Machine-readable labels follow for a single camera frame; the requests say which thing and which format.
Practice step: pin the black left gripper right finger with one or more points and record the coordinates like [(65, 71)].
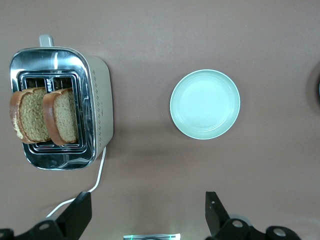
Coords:
[(225, 230)]

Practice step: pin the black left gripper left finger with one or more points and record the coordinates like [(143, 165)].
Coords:
[(62, 227)]

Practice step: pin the brown toast slice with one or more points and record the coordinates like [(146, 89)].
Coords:
[(32, 117), (65, 117)]

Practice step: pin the pale green plate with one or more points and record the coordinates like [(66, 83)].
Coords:
[(205, 105)]

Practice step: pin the beige and chrome toaster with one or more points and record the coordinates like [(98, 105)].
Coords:
[(100, 100)]

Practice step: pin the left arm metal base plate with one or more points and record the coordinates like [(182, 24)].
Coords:
[(150, 236)]

